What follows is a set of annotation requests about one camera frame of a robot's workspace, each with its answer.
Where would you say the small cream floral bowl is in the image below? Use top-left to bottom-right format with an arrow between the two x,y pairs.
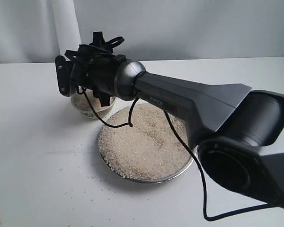
73,96 -> 116,119

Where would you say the white backdrop curtain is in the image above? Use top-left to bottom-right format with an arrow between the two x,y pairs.
0,0 -> 284,63

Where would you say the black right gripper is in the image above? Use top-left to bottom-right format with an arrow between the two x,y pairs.
70,30 -> 124,107

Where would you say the large steel basin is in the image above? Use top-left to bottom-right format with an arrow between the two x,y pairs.
98,104 -> 197,184

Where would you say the rice in small bowl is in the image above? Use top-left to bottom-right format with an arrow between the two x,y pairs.
71,90 -> 108,112

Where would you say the black camera cable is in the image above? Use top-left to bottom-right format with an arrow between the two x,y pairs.
63,35 -> 273,215

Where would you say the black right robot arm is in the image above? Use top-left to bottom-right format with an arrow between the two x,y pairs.
65,32 -> 284,208

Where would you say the rice in steel basin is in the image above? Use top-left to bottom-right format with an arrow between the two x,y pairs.
98,104 -> 192,182

